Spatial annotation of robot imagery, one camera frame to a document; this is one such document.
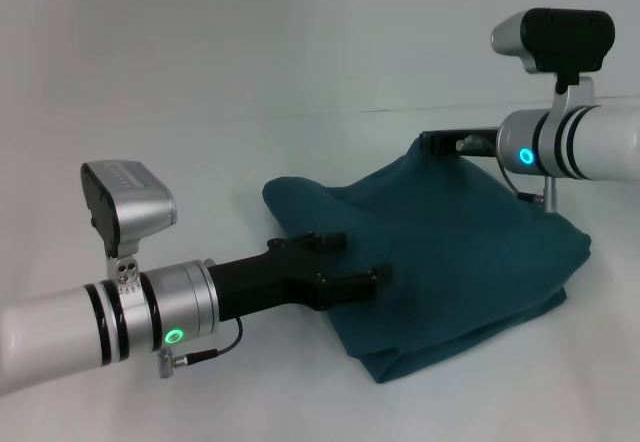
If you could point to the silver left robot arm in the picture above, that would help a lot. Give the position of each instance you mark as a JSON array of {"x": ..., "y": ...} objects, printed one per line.
[{"x": 100, "y": 322}]

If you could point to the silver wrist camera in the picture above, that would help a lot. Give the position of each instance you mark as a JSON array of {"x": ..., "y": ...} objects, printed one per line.
[
  {"x": 130, "y": 202},
  {"x": 555, "y": 39}
]

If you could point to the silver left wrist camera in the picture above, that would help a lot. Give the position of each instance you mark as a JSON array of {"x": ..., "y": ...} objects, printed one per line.
[{"x": 130, "y": 202}]

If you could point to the teal blue shirt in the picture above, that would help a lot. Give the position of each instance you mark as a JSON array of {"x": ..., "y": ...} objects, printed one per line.
[{"x": 440, "y": 262}]

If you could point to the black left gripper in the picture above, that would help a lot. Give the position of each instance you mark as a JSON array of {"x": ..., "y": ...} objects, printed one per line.
[{"x": 265, "y": 282}]

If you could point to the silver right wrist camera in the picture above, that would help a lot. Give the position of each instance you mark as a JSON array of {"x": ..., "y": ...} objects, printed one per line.
[{"x": 555, "y": 39}]

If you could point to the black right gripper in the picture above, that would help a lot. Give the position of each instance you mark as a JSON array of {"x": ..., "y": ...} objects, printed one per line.
[{"x": 445, "y": 143}]

